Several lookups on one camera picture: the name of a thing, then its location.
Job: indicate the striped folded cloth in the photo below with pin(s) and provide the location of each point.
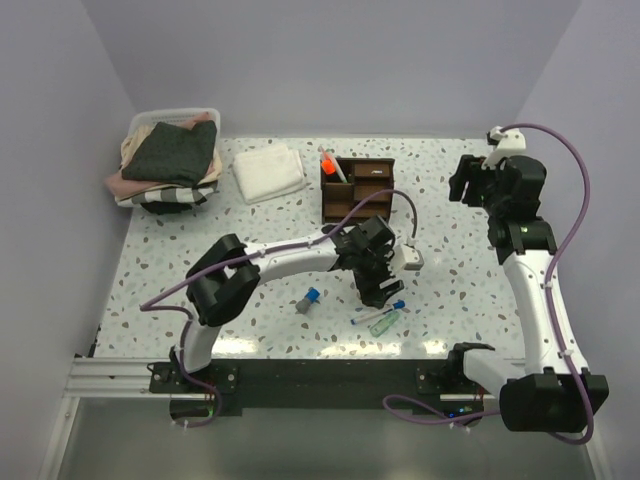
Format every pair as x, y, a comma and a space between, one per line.
170, 195

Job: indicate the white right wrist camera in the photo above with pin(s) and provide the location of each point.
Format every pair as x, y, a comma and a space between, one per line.
506, 143

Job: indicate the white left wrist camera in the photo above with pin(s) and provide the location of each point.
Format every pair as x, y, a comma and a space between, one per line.
406, 257

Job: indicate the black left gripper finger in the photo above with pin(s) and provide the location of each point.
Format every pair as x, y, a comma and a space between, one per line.
391, 287
370, 293

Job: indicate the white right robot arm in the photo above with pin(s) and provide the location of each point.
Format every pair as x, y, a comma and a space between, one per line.
555, 391

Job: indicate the white folded towel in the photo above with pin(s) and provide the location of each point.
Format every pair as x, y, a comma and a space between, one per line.
268, 173

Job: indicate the white plastic laundry basket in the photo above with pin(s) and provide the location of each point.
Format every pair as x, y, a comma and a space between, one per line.
173, 116

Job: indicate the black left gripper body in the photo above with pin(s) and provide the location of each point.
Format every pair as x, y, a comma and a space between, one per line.
374, 266

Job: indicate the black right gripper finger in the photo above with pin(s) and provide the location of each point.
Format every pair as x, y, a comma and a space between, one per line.
459, 180
476, 182

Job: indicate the blue grey pencil sharpener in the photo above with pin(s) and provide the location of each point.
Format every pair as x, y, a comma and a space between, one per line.
311, 298

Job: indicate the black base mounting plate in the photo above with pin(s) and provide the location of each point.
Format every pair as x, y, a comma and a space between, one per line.
332, 398

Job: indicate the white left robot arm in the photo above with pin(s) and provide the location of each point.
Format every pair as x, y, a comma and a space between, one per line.
224, 279

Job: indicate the cream folded cloth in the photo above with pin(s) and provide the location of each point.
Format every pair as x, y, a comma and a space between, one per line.
132, 142

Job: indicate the blue cap white marker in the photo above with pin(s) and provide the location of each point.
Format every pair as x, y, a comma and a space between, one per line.
400, 304

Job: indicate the green transparent utility knife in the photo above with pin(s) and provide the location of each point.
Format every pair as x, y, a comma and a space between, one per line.
383, 325

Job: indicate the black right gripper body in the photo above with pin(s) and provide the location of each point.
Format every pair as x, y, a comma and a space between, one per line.
494, 203

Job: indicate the dark green folded cloth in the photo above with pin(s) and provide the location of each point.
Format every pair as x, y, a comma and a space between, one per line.
172, 154

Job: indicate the pink folded cloth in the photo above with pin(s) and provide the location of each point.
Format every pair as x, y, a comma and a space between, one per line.
122, 188

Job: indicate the orange black highlighter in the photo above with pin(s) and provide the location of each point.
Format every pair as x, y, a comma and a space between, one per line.
328, 166

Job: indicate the white blue cap pen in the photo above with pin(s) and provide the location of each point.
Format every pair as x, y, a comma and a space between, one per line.
370, 316

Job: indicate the brown wooden desk organizer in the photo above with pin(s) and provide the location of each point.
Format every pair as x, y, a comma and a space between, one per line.
364, 177

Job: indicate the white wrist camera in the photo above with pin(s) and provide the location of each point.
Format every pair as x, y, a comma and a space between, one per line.
406, 257
506, 143

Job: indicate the aluminium front rail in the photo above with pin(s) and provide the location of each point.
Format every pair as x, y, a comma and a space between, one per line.
131, 378

